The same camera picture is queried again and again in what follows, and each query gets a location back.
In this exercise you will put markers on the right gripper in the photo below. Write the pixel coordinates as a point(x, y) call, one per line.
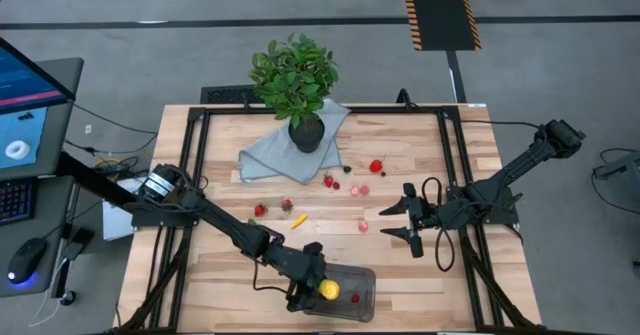
point(427, 212)

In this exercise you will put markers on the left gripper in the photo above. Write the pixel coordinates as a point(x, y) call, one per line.
point(300, 265)

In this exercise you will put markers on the yellow toy lemon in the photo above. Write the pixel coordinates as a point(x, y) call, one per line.
point(329, 289)

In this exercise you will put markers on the small pink toy fruit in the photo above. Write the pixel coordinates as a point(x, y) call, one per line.
point(363, 226)
point(354, 190)
point(364, 190)

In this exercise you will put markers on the red strawberry with long stem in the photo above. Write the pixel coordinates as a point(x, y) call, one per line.
point(376, 166)

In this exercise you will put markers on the red toy strawberry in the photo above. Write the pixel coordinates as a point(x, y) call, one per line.
point(259, 210)
point(328, 180)
point(286, 205)

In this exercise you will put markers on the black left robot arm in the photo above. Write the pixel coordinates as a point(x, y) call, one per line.
point(230, 225)

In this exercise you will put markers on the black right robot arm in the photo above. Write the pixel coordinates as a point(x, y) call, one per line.
point(520, 162)

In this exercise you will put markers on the clear plastic tupperware container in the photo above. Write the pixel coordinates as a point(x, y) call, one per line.
point(360, 280)

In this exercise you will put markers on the grey waffle cloth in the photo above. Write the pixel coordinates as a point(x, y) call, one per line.
point(270, 155)

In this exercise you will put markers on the green potted plant, black pot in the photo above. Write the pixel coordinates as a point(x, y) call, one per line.
point(295, 75)

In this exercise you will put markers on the white box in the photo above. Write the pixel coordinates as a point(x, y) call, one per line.
point(115, 220)

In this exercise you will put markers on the black floor grate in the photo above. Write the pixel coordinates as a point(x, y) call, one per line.
point(227, 95)

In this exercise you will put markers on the black hazard striped mat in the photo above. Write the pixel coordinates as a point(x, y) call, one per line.
point(440, 10)

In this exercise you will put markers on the grey stand base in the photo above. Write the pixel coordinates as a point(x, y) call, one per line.
point(622, 165)

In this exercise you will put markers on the black phone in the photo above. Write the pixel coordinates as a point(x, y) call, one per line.
point(77, 244)

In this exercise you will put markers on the grey computer desk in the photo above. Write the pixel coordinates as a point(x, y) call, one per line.
point(50, 210)

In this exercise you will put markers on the black computer mouse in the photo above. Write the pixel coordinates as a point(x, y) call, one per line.
point(27, 257)

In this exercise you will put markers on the black keyboard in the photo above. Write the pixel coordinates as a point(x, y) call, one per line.
point(15, 200)

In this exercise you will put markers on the computer monitor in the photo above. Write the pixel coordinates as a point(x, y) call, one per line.
point(25, 85)

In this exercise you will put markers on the black aluminium table frame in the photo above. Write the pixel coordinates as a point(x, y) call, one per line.
point(400, 110)

